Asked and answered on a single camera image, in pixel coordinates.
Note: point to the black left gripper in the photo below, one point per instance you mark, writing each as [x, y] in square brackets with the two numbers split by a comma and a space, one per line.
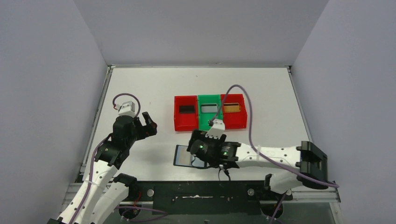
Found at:
[140, 128]

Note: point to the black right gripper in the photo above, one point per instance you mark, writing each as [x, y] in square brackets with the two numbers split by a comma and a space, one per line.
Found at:
[201, 134]

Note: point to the black leather card holder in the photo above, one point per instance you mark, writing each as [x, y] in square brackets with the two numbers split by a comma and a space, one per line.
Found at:
[195, 163]

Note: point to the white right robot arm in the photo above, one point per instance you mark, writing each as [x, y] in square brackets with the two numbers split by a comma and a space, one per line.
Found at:
[302, 165]

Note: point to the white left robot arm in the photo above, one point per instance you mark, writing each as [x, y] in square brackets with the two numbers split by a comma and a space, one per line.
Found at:
[90, 205]

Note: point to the black card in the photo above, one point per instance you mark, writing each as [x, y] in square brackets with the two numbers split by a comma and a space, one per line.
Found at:
[187, 109]

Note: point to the silver magnetic stripe card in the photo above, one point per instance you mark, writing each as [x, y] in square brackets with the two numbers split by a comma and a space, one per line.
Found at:
[209, 108]

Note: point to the gold VIP card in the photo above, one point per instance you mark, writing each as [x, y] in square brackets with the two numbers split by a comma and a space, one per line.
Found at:
[231, 107]

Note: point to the red plastic bin left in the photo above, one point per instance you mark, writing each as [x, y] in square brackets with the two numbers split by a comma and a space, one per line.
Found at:
[185, 122]

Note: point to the red plastic bin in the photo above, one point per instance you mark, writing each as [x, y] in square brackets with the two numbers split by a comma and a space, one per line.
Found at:
[185, 122]
[234, 121]

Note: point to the red plastic bin right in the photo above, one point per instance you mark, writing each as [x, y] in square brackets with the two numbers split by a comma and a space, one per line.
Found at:
[234, 121]

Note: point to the green plastic bin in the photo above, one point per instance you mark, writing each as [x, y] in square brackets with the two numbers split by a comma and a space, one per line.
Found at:
[204, 118]

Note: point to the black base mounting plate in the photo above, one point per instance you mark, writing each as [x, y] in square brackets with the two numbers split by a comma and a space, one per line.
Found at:
[204, 197]

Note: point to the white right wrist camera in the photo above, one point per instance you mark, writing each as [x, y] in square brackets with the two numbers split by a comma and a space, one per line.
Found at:
[217, 128]

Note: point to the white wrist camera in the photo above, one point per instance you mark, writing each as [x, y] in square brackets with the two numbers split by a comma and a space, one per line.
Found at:
[126, 109]
[217, 128]

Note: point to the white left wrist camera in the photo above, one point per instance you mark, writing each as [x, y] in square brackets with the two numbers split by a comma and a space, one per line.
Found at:
[126, 109]

